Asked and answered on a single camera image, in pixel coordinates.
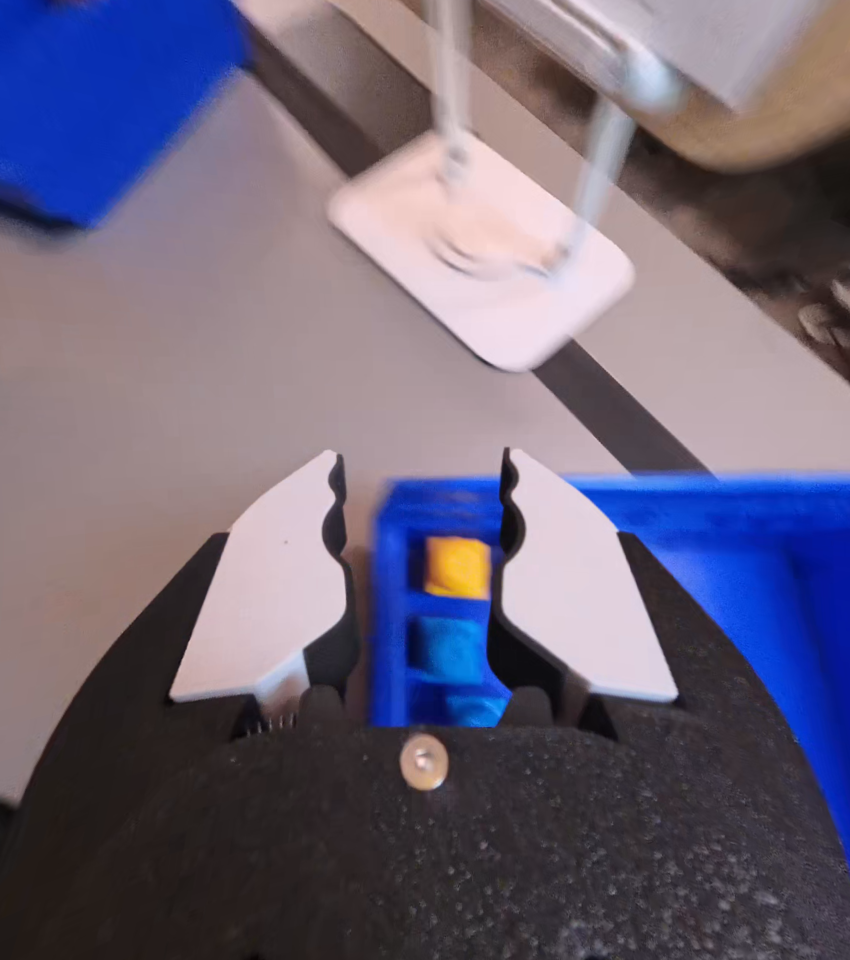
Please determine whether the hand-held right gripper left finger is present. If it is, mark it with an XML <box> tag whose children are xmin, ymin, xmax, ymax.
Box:
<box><xmin>170</xmin><ymin>450</ymin><xmax>360</xmax><ymax>715</ymax></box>

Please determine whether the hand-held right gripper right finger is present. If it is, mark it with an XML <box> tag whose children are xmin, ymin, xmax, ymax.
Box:
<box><xmin>488</xmin><ymin>448</ymin><xmax>678</xmax><ymax>725</ymax></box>

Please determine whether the pile of blocks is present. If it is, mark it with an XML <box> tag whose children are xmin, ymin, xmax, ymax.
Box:
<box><xmin>408</xmin><ymin>534</ymin><xmax>510</xmax><ymax>730</ymax></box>

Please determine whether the blue plastic bin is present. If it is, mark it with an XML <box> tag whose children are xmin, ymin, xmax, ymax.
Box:
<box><xmin>371</xmin><ymin>471</ymin><xmax>850</xmax><ymax>960</ymax></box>
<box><xmin>0</xmin><ymin>0</ymin><xmax>255</xmax><ymax>232</ymax></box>

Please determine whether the white document stand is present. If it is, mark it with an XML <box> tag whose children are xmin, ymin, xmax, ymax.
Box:
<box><xmin>326</xmin><ymin>0</ymin><xmax>850</xmax><ymax>374</ymax></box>

